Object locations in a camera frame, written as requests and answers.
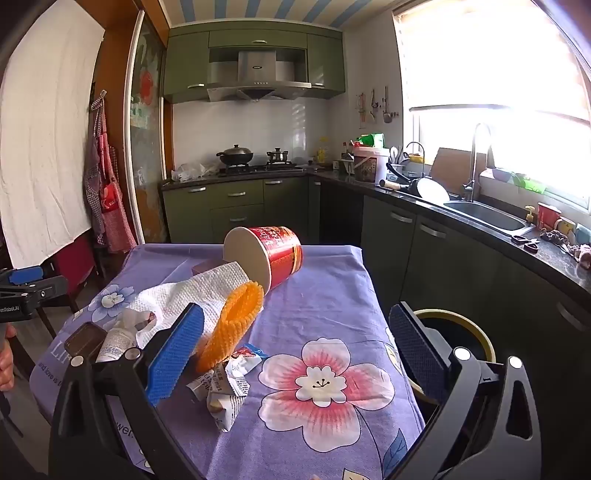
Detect dark red cloth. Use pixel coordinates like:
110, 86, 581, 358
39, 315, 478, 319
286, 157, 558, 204
46, 232, 100, 289

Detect hanging kitchen utensils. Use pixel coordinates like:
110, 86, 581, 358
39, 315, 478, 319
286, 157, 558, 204
355, 88, 400, 130

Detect window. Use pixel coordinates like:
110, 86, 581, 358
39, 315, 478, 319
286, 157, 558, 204
394, 0, 591, 208

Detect green plastic container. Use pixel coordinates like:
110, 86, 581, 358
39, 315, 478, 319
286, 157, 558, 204
512, 173, 546, 195

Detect wooden cutting board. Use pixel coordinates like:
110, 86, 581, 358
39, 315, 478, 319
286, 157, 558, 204
431, 148, 488, 197

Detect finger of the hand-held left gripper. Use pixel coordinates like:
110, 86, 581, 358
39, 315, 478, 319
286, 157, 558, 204
0, 267, 46, 288
21, 276, 69, 304

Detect glass sliding door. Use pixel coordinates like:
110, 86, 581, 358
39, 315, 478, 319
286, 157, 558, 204
124, 9, 169, 245

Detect clear plastic bag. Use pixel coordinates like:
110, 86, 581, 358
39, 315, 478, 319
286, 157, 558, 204
171, 162, 220, 183

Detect brown rectangular lid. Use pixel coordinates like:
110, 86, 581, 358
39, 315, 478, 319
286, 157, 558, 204
64, 322, 109, 358

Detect white bucket red label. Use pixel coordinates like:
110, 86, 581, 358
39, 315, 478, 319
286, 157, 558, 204
352, 145, 391, 184

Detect white plate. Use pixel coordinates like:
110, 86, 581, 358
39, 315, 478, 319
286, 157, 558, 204
411, 178, 450, 201

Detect gas stove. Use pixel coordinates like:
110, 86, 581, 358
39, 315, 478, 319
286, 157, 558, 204
217, 161, 306, 175

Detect steel sink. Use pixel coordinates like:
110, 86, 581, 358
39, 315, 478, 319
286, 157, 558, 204
443, 199, 536, 234

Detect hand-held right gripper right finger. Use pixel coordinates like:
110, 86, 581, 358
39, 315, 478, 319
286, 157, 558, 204
388, 301, 543, 480

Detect red instant noodle cup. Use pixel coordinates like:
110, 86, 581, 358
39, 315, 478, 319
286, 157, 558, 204
223, 225, 304, 292

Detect blue red snack wrapper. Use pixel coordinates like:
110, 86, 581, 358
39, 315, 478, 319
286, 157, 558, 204
226, 344, 269, 377

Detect utensil holder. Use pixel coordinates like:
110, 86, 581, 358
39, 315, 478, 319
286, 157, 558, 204
387, 147, 409, 183

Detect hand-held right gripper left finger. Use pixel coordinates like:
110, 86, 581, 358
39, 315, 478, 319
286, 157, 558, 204
48, 302, 206, 480

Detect grey rag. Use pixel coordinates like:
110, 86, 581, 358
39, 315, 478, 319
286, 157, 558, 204
540, 228, 573, 246

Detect person's left hand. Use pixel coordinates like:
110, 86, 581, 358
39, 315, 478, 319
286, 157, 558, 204
0, 323, 17, 393

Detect black wok with lid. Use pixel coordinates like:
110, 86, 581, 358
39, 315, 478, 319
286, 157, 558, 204
216, 144, 254, 168

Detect crumpled printed paper wrapper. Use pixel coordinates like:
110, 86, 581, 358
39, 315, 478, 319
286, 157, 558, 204
186, 364, 252, 433

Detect white cloth sheet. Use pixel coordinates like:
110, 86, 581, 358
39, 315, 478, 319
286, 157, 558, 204
0, 0, 106, 269

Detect white squeeze tube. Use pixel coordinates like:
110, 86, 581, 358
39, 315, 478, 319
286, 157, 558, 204
95, 308, 162, 365

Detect red checked apron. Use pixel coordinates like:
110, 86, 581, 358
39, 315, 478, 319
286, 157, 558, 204
83, 90, 138, 252

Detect yellow rimmed trash bin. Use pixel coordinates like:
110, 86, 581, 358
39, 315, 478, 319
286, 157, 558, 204
406, 308, 497, 407

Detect purple floral tablecloth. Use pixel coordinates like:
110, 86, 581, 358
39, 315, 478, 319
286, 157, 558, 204
28, 243, 426, 480

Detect orange foam fruit net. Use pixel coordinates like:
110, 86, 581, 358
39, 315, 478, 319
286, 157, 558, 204
195, 281, 265, 374

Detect white paper towel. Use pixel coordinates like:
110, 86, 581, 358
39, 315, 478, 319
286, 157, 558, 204
124, 261, 252, 349

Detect green upper cabinets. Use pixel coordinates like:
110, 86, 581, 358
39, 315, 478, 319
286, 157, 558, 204
163, 23, 347, 104

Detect steel faucet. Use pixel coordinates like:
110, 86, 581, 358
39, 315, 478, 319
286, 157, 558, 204
463, 122, 494, 203

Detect steel range hood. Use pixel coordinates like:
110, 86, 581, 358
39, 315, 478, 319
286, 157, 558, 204
206, 48, 312, 102

